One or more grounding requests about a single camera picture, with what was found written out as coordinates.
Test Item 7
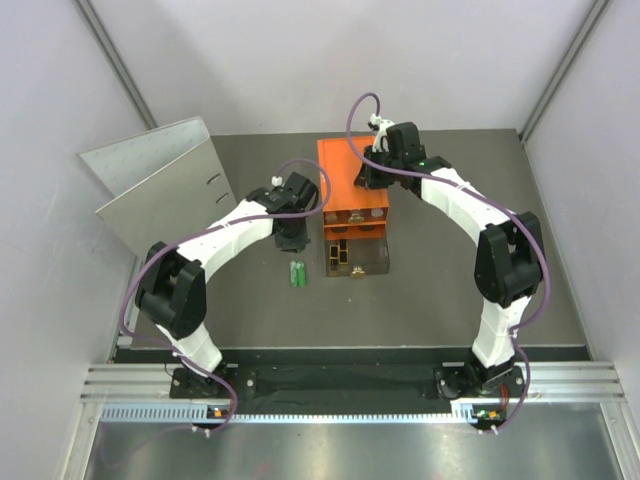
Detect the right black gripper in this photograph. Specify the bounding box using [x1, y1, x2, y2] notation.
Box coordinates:
[355, 147, 404, 192]

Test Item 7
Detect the gold black compact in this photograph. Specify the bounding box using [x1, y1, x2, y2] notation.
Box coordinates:
[338, 239, 349, 265]
[328, 243, 340, 270]

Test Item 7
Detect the orange drawer box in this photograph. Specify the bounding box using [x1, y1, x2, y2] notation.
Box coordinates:
[317, 138, 390, 236]

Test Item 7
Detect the clear acrylic drawer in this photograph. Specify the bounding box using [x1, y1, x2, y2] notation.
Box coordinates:
[323, 207, 388, 226]

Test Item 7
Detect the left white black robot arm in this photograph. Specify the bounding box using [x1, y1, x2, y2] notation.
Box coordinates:
[134, 172, 319, 397]

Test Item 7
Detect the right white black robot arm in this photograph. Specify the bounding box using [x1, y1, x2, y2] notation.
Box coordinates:
[355, 145, 551, 399]

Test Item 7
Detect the green lipstick tube left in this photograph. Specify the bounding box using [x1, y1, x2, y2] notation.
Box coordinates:
[289, 260, 299, 288]

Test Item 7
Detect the green lipstick tube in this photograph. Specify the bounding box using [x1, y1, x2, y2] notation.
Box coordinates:
[289, 260, 299, 288]
[296, 261, 307, 288]

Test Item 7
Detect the green lipstick tube right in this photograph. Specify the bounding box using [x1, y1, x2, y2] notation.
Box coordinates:
[296, 261, 307, 288]

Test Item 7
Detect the grey metal panel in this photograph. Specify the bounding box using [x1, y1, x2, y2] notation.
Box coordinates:
[79, 117, 237, 260]

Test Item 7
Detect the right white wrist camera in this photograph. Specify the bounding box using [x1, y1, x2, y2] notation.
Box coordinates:
[368, 113, 395, 152]

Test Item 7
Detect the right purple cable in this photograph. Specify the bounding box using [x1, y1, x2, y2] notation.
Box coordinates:
[345, 92, 552, 434]

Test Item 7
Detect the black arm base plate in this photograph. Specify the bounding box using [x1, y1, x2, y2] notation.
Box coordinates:
[168, 363, 529, 401]

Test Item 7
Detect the slotted grey cable duct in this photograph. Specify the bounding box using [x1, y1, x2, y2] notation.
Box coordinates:
[101, 403, 477, 425]

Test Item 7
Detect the aluminium frame rail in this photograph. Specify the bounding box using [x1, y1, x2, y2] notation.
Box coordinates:
[81, 361, 625, 403]

